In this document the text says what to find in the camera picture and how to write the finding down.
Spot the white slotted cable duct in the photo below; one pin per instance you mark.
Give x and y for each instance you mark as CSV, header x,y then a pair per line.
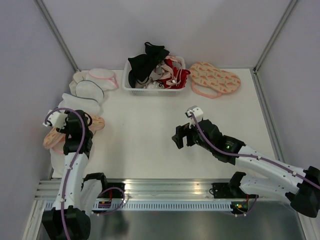
x,y
220,206

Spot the pink bra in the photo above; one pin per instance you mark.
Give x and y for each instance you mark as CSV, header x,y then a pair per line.
x,y
171,67

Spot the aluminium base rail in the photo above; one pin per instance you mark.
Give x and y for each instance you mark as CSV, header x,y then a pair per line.
x,y
136,144

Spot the black bra from bag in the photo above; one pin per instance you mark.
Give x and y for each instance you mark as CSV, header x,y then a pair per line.
x,y
142,65

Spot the front pink trimmed mesh bag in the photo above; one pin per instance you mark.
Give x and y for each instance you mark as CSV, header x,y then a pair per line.
x,y
57,159

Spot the red bra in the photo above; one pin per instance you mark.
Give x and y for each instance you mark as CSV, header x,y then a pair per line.
x,y
184,77

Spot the white plastic basket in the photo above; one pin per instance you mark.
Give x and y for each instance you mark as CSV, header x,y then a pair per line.
x,y
145,91

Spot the aluminium frame post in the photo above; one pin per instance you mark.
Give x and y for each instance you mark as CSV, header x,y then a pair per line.
x,y
56,33
275,34

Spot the taupe bra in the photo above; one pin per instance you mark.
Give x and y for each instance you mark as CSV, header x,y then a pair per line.
x,y
155,75

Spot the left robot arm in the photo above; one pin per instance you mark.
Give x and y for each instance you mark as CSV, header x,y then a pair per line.
x,y
69,217

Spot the floral mesh laundry bag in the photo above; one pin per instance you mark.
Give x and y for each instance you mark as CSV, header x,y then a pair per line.
x,y
89,124

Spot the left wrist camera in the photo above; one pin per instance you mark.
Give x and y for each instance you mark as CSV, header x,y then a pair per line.
x,y
57,120

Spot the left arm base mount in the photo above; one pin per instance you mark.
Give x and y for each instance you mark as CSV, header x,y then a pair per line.
x,y
114,192

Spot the cream round laundry bag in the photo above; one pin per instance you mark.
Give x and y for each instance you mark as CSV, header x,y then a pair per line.
x,y
76,78

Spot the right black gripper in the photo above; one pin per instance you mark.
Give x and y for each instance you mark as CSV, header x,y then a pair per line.
x,y
181,131

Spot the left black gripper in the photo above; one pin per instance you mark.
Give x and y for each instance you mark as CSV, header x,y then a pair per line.
x,y
65,129

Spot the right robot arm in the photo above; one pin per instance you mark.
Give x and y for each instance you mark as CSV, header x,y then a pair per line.
x,y
294,185

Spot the grey trimmed white mesh bag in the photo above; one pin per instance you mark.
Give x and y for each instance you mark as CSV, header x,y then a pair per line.
x,y
89,90

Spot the right aluminium frame post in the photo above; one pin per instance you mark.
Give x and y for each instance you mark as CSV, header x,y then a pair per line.
x,y
275,34

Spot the pink trimmed white mesh bag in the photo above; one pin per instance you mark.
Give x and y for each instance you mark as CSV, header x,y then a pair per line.
x,y
104,78

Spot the large white mesh bag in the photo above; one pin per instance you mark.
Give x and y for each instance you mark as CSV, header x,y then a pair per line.
x,y
87,105

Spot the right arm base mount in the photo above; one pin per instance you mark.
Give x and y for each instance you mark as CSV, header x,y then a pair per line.
x,y
222,190

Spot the left aluminium frame post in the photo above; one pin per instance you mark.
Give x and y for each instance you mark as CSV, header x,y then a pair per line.
x,y
56,33

